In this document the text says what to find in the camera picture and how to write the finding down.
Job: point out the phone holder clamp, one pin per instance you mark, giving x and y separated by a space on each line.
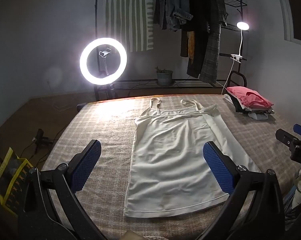
105 53

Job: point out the pink folded garment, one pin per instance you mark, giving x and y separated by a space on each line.
248 96

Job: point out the denim jacket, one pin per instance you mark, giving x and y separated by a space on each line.
175 5

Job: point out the person's striped clothing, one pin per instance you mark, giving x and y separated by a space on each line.
291 210

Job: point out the potted plant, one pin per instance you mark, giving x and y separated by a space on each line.
164 77

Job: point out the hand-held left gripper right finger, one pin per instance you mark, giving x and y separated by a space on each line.
218 166

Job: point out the yellow orange hanging garment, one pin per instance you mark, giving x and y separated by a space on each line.
190 42

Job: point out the black folded garment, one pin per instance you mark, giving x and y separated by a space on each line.
239 106

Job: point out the green striped wall hanging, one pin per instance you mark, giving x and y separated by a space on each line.
120 17

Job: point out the grey folded garment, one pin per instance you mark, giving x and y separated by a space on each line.
260 115

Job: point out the white clip lamp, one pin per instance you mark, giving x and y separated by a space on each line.
242 26

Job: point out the white folded garment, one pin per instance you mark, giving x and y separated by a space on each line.
228 98

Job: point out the white camisole top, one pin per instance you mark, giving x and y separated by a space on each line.
170 160

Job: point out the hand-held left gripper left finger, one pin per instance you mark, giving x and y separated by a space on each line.
86 165

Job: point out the yellow trimmed bag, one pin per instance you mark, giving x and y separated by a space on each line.
8 180

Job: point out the black floor tripod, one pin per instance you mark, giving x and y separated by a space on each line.
40 136

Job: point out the plaid bed blanket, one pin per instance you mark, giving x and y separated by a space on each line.
110 130

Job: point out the black metal clothes rack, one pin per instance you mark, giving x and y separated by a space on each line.
135 81

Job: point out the white window frame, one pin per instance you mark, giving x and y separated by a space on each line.
288 17

